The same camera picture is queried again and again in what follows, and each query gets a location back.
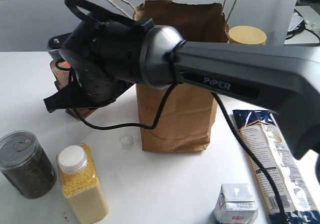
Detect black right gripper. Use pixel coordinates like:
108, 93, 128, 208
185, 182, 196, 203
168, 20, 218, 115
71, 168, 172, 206
43, 12, 134, 113

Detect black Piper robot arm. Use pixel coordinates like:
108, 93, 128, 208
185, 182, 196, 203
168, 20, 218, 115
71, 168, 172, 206
44, 13, 320, 159

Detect brown paper bag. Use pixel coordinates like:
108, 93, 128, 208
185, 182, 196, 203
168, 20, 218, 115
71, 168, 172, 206
134, 0, 229, 153

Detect brown pouch with orange label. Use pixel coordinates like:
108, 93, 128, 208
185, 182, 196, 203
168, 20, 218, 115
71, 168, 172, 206
50, 60, 96, 118

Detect yellow grain bottle white cap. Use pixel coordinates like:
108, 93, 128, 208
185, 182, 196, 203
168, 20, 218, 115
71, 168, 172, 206
56, 143, 109, 224

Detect clear jar with metal lid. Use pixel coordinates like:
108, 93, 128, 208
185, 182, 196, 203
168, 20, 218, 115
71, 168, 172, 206
0, 131, 57, 199

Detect white backdrop cloth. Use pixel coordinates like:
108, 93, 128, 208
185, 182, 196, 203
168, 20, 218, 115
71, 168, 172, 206
0, 0, 297, 51

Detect yellow lid container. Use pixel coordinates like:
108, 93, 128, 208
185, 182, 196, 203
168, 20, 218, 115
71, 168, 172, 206
228, 25, 267, 45

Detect blue white pasta packet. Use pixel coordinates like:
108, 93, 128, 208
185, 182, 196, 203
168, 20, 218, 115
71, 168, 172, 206
232, 110, 320, 224

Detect white grey carton box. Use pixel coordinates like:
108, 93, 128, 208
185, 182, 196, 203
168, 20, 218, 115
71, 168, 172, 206
213, 184, 259, 224

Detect white side table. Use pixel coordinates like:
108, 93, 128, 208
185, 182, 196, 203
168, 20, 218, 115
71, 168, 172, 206
284, 6, 320, 47

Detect black camera cable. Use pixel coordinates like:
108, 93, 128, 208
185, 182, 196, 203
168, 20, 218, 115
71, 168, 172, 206
54, 0, 288, 224

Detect black cables on side table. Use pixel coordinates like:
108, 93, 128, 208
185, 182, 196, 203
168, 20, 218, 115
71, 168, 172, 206
286, 8, 320, 44

